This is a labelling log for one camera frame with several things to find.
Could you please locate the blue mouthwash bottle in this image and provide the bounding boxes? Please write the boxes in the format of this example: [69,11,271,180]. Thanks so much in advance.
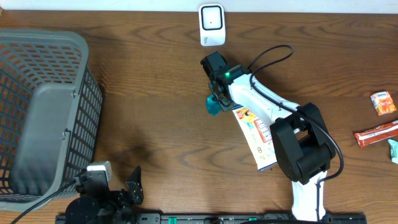
[206,95,221,116]

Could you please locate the cream snack bag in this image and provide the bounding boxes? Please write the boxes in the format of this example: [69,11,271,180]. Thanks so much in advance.
[233,107,277,172]

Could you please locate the red snack bar wrapper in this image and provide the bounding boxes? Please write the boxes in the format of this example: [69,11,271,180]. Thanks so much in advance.
[354,121,397,147]

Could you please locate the small orange packet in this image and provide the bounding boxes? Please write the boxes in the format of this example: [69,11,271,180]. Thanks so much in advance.
[371,91,397,116]

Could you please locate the light blue wipes packet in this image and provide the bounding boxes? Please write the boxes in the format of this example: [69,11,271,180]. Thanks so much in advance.
[387,139,398,164]

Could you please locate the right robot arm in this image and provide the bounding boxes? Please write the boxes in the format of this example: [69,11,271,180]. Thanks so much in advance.
[203,65,336,221]

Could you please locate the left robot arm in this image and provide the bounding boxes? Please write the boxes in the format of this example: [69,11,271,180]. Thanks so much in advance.
[65,161,144,224]

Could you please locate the white barcode scanner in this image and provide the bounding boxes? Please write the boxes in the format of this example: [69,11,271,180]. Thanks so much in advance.
[198,4,226,47]

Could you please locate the grey plastic shopping basket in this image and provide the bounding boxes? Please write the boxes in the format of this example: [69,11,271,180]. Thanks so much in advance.
[1,29,103,212]

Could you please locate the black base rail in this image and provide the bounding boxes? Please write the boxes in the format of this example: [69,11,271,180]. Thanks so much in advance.
[55,212,368,224]

